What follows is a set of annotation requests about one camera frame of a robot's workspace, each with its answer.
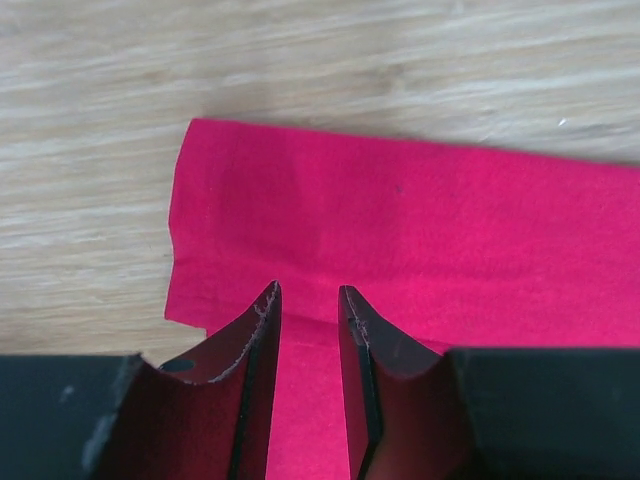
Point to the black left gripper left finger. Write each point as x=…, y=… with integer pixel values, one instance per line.
x=205, y=414

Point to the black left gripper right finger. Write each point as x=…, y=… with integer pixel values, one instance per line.
x=483, y=413

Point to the red t shirt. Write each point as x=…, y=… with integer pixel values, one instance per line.
x=455, y=245

